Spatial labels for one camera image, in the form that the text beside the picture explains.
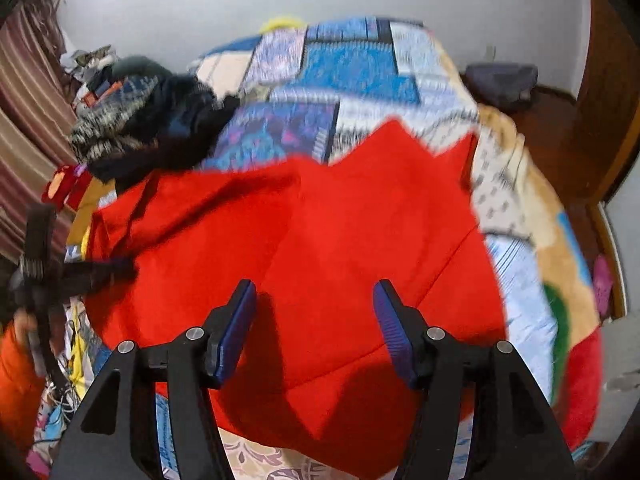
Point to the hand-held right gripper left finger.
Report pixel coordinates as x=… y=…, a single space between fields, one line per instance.
x=232 y=335

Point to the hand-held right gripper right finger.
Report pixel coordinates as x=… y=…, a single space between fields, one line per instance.
x=392 y=330

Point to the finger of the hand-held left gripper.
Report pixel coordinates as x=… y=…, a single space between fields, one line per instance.
x=100 y=274

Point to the red sweatshirt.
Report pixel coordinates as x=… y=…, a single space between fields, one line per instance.
x=320 y=240

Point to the person's orange sleeved left forearm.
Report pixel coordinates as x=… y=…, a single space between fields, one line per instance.
x=17 y=390

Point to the person's left hand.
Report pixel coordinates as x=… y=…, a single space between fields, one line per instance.
x=25 y=330

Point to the yellow cloth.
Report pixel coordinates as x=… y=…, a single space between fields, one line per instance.
x=80 y=210

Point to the red bag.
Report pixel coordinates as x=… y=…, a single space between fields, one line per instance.
x=67 y=186

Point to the striped curtain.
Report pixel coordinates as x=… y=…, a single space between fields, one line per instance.
x=30 y=125

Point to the white pink printed sheet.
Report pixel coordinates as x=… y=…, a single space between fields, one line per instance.
x=55 y=420

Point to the brown blue patterned knit sweater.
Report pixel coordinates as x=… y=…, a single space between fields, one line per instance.
x=107 y=120

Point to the black garment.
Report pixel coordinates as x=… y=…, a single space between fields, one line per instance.
x=170 y=125

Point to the beige plush printed blanket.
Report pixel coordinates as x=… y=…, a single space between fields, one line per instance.
x=555 y=260

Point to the pink slipper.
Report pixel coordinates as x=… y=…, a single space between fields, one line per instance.
x=602 y=280

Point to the blue patchwork print blanket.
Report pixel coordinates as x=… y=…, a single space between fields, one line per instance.
x=350 y=90

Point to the dark grey bag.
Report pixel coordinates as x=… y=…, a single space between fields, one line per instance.
x=502 y=82

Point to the white wall socket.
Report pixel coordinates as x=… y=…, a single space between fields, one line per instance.
x=491 y=52

